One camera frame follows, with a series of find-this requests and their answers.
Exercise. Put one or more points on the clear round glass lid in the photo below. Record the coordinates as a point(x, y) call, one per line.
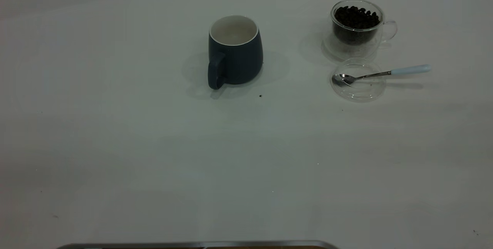
point(369, 91)

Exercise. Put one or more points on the dark grey ceramic mug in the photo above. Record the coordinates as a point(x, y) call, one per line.
point(242, 64)

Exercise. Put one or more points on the clear double-wall glass cup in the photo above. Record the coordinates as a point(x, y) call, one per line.
point(348, 52)

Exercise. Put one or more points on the pile of coffee beans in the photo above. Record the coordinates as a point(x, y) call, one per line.
point(356, 19)

